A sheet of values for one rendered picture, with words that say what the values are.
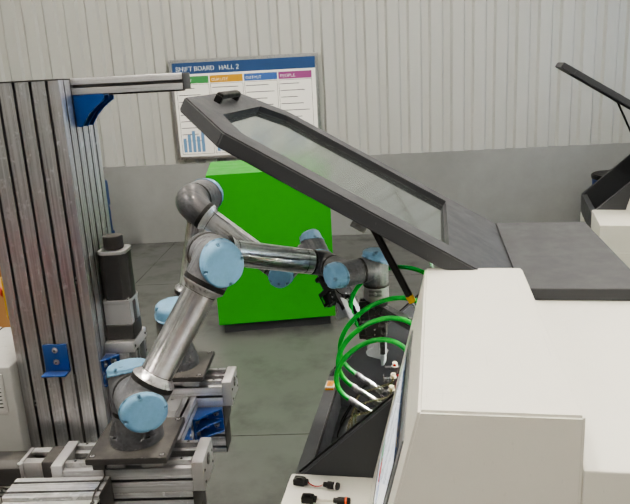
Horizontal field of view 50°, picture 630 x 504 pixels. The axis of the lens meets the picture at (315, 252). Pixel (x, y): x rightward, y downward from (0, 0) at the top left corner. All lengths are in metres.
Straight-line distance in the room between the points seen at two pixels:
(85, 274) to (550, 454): 1.42
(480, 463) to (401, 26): 7.68
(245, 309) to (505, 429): 4.60
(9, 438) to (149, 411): 0.62
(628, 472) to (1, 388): 1.71
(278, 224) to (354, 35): 3.66
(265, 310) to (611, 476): 4.63
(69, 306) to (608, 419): 1.48
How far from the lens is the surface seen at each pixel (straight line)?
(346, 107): 8.41
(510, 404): 1.00
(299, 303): 5.49
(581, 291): 1.67
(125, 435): 1.97
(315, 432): 2.13
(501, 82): 8.62
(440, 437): 0.99
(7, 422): 2.26
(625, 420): 1.17
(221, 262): 1.71
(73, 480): 2.07
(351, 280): 1.92
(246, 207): 5.27
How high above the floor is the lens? 2.01
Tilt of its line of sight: 15 degrees down
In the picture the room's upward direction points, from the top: 3 degrees counter-clockwise
